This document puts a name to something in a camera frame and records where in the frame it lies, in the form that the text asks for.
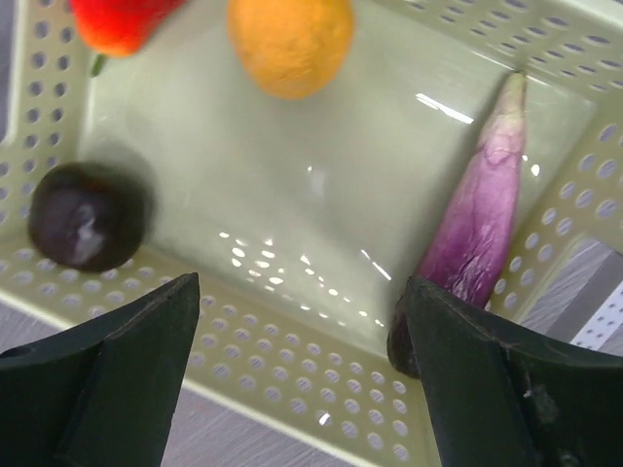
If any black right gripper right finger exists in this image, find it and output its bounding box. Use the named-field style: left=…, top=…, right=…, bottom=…
left=404, top=277, right=622, bottom=466

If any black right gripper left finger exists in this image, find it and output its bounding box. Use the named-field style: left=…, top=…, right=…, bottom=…
left=1, top=272, right=200, bottom=466

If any dark brown food item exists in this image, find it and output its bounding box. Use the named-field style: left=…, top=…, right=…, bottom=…
left=386, top=71, right=530, bottom=379

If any pale green plastic basket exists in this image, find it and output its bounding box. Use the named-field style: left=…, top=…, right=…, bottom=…
left=1, top=1, right=622, bottom=466

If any dark purple fruit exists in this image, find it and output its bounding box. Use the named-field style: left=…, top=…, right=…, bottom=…
left=27, top=162, right=154, bottom=272

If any red tomato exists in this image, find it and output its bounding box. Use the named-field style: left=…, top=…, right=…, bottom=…
left=69, top=0, right=186, bottom=77

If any yellow fruit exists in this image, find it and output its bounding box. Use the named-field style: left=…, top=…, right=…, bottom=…
left=227, top=0, right=356, bottom=100

